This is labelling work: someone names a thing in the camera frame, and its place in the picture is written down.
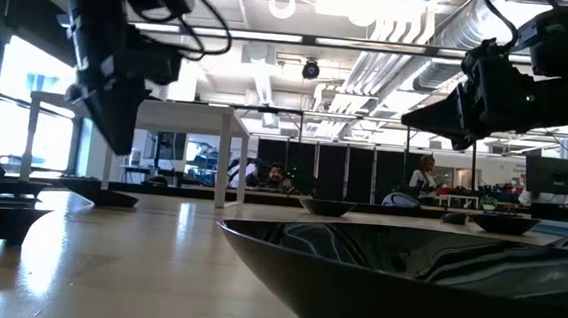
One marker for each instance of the long linear ceiling light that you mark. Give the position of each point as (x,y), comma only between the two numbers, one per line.
(262,35)

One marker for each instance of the black aluminium rig frame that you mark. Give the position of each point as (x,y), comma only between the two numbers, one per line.
(261,197)

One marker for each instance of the silver ventilation duct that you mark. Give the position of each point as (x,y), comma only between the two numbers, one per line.
(447,45)

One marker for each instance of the black hanging ceiling camera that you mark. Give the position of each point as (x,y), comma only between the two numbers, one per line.
(310,69)

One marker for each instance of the white perforated metal shelf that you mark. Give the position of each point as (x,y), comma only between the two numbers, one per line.
(191,117)

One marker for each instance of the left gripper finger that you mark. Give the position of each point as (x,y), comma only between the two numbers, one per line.
(114,117)

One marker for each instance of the white and dark ball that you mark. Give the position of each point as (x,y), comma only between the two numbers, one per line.
(399,200)

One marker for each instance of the white low table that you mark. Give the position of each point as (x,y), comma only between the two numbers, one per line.
(457,196)

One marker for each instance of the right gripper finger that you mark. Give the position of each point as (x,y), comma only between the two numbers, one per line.
(442,115)

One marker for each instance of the small potted plant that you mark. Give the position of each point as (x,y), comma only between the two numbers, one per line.
(487,199)

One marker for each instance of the black monitor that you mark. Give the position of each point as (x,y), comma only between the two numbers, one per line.
(172,145)
(556,175)

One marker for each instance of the black room divider panels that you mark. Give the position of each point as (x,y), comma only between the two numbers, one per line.
(333,172)

